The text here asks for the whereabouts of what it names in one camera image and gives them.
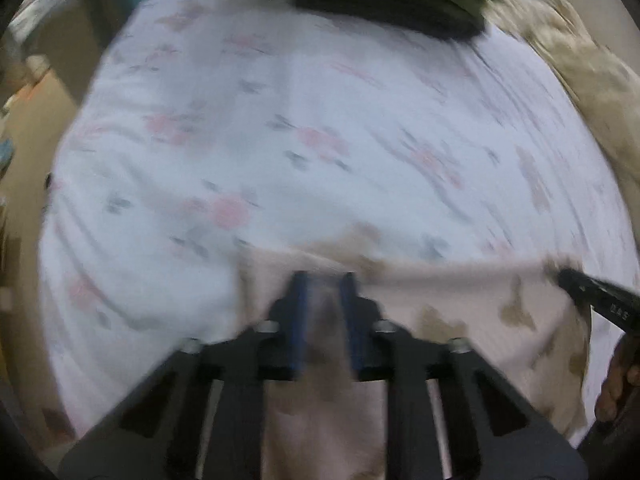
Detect folded dark clothes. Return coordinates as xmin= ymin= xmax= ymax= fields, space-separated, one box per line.
xmin=291 ymin=0 xmax=488 ymax=42

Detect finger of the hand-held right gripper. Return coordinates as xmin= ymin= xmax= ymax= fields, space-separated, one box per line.
xmin=547 ymin=266 xmax=608 ymax=311

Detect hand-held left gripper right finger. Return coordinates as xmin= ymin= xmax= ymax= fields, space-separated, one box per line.
xmin=340 ymin=272 xmax=588 ymax=480

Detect white floral bedsheet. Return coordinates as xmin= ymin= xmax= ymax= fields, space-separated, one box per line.
xmin=37 ymin=0 xmax=640 ymax=453

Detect pink bear-print pants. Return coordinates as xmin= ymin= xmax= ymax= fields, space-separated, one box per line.
xmin=235 ymin=225 xmax=597 ymax=480

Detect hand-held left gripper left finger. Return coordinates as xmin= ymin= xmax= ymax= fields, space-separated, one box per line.
xmin=57 ymin=271 xmax=311 ymax=480

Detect cream bear-print quilt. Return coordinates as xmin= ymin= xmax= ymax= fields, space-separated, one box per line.
xmin=480 ymin=0 xmax=640 ymax=193

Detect person's right hand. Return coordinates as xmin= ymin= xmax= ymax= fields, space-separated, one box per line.
xmin=595 ymin=332 xmax=640 ymax=423

